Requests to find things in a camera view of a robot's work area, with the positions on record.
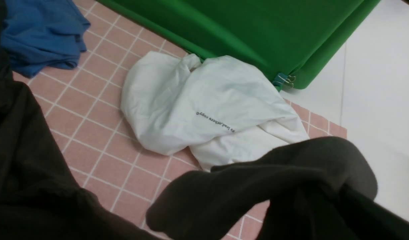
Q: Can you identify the white t-shirt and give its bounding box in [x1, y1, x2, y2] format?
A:
[120, 52, 309, 171]

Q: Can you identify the dark gray long-sleeve top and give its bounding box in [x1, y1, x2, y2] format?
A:
[0, 0, 409, 240]

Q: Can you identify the blue binder clip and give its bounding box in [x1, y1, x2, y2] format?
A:
[271, 72, 296, 88]

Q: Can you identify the green backdrop cloth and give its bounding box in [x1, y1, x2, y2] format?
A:
[100, 0, 379, 89]

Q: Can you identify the blue t-shirt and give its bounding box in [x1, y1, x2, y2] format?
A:
[1, 0, 91, 78]

